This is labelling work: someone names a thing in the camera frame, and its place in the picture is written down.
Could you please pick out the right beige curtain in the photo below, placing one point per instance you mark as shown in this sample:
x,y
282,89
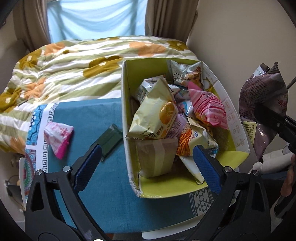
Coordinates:
x,y
171,19

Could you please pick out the silver snack packet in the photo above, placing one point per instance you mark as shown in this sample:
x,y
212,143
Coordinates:
x,y
182,74

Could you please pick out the black floor lamp pole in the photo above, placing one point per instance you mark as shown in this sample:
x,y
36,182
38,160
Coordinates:
x,y
291,83

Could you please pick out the dark green small packet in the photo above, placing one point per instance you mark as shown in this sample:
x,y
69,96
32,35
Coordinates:
x,y
109,140

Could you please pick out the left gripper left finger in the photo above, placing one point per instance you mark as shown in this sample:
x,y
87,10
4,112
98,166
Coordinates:
x,y
54,209

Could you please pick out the pink striped snack bag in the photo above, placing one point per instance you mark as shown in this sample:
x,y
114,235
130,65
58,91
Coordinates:
x,y
207,107

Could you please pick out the pink white snack packet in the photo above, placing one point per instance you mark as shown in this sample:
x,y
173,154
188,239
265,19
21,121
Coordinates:
x,y
58,135

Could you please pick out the floral striped quilt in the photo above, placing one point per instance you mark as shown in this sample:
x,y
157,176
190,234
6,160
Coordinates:
x,y
72,71

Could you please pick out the brown taped paper packet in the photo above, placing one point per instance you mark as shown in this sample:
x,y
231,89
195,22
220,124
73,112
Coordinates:
x,y
156,157

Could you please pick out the chiffon cake packet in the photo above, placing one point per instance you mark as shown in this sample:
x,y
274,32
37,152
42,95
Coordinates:
x,y
155,115

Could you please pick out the purple brown snack bag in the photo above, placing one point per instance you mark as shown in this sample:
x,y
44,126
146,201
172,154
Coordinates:
x,y
265,88

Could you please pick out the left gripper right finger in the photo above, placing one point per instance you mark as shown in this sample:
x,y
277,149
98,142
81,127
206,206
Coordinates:
x,y
240,210

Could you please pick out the light blue window cloth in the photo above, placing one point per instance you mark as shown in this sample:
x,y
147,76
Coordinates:
x,y
81,20

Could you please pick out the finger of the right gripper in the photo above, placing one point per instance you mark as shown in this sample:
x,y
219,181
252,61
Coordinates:
x,y
283,125

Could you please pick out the green cardboard box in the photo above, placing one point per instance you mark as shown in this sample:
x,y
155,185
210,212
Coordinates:
x,y
138,78

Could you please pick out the left beige curtain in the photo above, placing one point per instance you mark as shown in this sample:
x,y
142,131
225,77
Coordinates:
x,y
31,23

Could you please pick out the beige curtain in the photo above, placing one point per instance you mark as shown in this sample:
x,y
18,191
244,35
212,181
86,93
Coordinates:
x,y
31,23
171,19

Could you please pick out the fries snack bag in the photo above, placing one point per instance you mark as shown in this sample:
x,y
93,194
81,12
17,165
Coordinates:
x,y
194,134

